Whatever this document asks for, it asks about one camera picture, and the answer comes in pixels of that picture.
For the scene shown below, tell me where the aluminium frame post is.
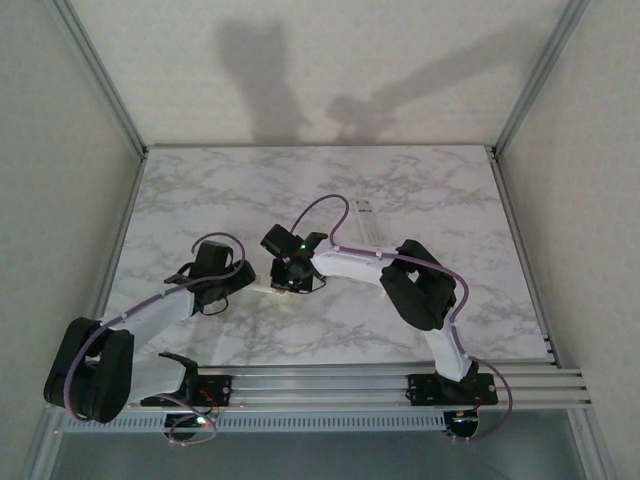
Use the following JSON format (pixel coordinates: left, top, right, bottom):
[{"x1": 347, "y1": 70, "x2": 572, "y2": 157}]
[
  {"x1": 492, "y1": 0, "x2": 591, "y2": 160},
  {"x1": 52, "y1": 0, "x2": 149, "y2": 160}
]

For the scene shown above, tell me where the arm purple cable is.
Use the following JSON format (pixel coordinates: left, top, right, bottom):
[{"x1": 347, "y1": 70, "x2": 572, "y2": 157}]
[
  {"x1": 64, "y1": 232, "x2": 249, "y2": 447},
  {"x1": 293, "y1": 194, "x2": 516, "y2": 444}
]

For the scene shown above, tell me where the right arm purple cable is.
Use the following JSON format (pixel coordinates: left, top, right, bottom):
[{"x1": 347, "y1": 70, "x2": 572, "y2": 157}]
[{"x1": 293, "y1": 194, "x2": 516, "y2": 444}]

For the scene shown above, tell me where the long white remote control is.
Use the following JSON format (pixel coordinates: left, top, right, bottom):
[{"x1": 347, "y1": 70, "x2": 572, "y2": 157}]
[{"x1": 353, "y1": 198, "x2": 384, "y2": 249}]

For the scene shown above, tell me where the left thin black wrist cable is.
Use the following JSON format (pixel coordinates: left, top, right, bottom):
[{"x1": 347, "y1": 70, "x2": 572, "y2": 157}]
[{"x1": 199, "y1": 294, "x2": 231, "y2": 317}]

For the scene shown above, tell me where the grey slotted cable duct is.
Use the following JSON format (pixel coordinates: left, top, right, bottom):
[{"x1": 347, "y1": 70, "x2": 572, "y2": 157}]
[{"x1": 64, "y1": 412, "x2": 446, "y2": 434}]

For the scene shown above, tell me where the aluminium table side rail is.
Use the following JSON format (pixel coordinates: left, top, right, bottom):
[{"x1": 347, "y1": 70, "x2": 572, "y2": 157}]
[
  {"x1": 92, "y1": 147, "x2": 149, "y2": 321},
  {"x1": 487, "y1": 147, "x2": 559, "y2": 366}
]

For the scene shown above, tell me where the circuit board with green LED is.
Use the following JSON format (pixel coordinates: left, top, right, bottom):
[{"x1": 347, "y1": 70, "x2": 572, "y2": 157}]
[
  {"x1": 163, "y1": 412, "x2": 210, "y2": 437},
  {"x1": 446, "y1": 409, "x2": 482, "y2": 442}
]

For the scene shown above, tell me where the aluminium front rail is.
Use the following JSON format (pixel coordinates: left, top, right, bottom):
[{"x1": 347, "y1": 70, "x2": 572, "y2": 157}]
[{"x1": 47, "y1": 363, "x2": 594, "y2": 414}]

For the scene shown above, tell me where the aluminium frame leg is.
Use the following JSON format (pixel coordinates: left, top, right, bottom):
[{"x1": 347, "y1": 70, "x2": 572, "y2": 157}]
[
  {"x1": 567, "y1": 407, "x2": 619, "y2": 480},
  {"x1": 19, "y1": 409, "x2": 69, "y2": 480}
]

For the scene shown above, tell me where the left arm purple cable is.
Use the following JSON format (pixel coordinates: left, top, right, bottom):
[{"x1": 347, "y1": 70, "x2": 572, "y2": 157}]
[{"x1": 64, "y1": 232, "x2": 249, "y2": 447}]

